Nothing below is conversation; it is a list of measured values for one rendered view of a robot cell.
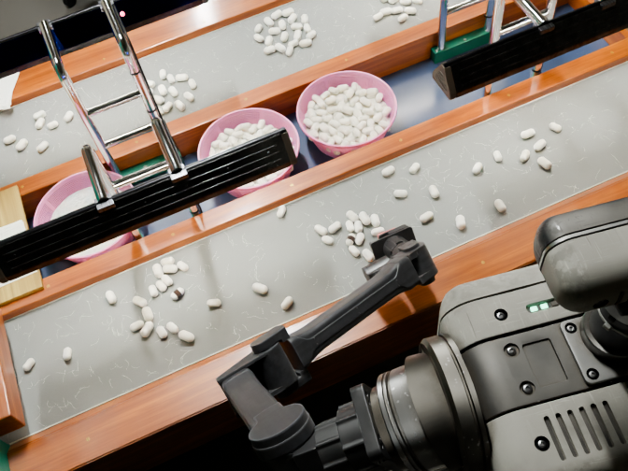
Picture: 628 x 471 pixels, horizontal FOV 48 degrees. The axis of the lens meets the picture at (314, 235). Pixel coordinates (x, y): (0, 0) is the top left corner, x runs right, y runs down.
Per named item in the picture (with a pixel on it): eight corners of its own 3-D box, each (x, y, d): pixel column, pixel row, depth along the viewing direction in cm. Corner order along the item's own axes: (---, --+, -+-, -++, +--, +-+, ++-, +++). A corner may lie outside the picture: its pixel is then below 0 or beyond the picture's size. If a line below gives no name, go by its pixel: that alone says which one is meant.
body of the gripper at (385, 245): (367, 241, 159) (378, 250, 152) (408, 223, 161) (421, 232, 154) (376, 266, 162) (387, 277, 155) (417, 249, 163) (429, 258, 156)
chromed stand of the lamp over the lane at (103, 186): (235, 279, 175) (190, 168, 137) (158, 312, 172) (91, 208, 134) (209, 221, 185) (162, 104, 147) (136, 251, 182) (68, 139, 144)
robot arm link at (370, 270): (438, 279, 144) (420, 242, 142) (389, 306, 143) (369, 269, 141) (421, 271, 155) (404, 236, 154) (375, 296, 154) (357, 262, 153)
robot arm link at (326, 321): (287, 400, 123) (257, 346, 122) (272, 397, 128) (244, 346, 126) (448, 277, 144) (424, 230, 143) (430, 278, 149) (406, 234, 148)
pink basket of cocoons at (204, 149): (323, 164, 191) (321, 142, 183) (250, 227, 182) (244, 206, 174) (257, 116, 202) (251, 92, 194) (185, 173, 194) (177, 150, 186)
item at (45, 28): (185, 164, 195) (134, 40, 158) (115, 192, 193) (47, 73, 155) (164, 118, 205) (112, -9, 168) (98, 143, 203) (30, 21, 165)
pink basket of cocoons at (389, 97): (414, 146, 191) (415, 122, 183) (323, 183, 187) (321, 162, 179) (370, 81, 205) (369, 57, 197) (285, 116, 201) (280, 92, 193)
